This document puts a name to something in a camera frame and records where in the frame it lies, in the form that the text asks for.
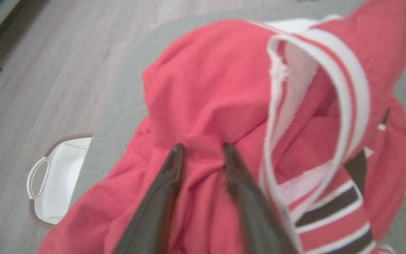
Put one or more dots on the white laundry basket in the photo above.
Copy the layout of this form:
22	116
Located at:
62	176

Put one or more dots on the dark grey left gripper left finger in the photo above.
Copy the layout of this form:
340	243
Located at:
153	208

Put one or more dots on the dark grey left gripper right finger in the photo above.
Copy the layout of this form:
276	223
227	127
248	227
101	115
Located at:
252	218

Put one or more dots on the red basketball shorts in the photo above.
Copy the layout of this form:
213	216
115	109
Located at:
206	88

